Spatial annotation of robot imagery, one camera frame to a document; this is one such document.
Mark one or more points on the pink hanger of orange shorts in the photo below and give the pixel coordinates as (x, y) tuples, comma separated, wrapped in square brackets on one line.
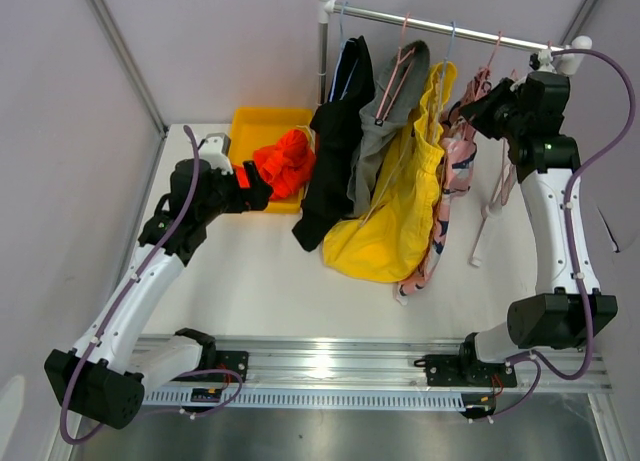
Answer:
[(505, 182)]

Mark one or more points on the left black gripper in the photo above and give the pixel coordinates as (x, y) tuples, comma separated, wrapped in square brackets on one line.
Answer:
[(253, 198)]

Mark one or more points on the orange shorts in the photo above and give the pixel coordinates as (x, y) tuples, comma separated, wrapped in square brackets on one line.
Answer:
[(287, 165)]

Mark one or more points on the yellow shorts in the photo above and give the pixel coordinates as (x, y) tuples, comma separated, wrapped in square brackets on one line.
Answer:
[(390, 240)]

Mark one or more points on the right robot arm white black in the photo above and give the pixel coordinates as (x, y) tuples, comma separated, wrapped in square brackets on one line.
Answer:
[(568, 308)]

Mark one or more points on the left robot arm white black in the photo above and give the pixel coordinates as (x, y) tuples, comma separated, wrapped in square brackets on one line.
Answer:
[(99, 377)]

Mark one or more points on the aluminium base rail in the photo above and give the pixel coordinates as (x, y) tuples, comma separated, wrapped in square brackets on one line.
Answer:
[(370, 374)]

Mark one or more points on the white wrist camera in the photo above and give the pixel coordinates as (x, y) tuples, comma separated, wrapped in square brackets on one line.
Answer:
[(214, 149), (542, 61)]

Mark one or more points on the pink hanger of patterned shorts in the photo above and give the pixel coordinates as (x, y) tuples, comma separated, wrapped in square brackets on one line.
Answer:
[(492, 56)]

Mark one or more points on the pink patterned shorts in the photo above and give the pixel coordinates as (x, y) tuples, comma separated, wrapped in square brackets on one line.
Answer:
[(454, 174)]

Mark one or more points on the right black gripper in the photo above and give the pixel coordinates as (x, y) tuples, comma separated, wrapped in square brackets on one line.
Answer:
[(479, 111)]

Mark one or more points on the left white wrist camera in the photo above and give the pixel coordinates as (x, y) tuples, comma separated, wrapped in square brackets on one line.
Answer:
[(214, 149)]

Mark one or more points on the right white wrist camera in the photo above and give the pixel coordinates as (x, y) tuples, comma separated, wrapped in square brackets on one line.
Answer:
[(542, 61)]

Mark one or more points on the yellow plastic tray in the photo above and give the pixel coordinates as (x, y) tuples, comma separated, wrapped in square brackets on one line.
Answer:
[(253, 128)]

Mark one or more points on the grey shorts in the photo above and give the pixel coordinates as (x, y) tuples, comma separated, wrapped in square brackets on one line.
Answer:
[(371, 151)]

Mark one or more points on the black shorts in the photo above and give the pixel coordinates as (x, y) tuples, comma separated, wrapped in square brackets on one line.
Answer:
[(338, 126)]

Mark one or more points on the pink hanger of grey shorts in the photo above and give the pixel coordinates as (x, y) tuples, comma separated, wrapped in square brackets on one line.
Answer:
[(390, 92)]

